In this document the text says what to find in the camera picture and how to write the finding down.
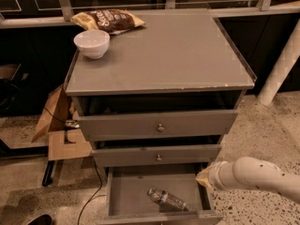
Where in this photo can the black shoe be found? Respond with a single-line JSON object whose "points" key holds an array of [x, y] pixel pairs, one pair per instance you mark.
{"points": [[42, 220]]}

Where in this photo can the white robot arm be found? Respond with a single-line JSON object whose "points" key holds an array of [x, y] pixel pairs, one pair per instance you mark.
{"points": [[249, 172]]}

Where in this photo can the grey wooden drawer cabinet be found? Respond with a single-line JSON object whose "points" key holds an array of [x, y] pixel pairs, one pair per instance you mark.
{"points": [[177, 51]]}

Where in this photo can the clear plastic water bottle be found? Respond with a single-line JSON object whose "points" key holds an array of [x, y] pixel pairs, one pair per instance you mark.
{"points": [[165, 199]]}

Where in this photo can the grey middle drawer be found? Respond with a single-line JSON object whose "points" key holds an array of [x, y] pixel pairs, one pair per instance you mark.
{"points": [[144, 151]]}

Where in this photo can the grey bottom drawer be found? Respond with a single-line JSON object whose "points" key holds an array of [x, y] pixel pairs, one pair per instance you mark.
{"points": [[128, 202]]}

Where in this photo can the brown yellow chip bag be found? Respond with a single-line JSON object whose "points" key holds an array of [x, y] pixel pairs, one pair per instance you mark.
{"points": [[113, 21]]}

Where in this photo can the white ceramic bowl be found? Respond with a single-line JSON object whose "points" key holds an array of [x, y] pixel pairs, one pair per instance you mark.
{"points": [[92, 43]]}

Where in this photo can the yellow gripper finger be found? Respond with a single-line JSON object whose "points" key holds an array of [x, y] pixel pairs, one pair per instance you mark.
{"points": [[203, 178]]}

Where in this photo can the brass top drawer knob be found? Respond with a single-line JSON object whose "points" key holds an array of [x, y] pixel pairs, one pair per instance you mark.
{"points": [[160, 128]]}

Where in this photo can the black metal stand leg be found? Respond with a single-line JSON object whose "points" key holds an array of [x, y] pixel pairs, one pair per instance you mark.
{"points": [[47, 178]]}

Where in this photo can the grey drawer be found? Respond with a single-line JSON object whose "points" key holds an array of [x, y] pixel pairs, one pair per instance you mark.
{"points": [[144, 151], [134, 117], [128, 202]]}

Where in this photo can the grey top drawer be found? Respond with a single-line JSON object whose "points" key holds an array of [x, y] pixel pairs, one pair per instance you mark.
{"points": [[134, 117]]}

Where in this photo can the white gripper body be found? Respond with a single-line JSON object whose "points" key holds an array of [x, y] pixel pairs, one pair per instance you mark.
{"points": [[214, 176]]}

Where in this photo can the brown cardboard box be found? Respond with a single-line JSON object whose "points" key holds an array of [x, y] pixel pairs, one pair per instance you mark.
{"points": [[63, 142]]}

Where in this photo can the metal window railing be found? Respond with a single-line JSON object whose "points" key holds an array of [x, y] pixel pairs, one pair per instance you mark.
{"points": [[37, 13]]}

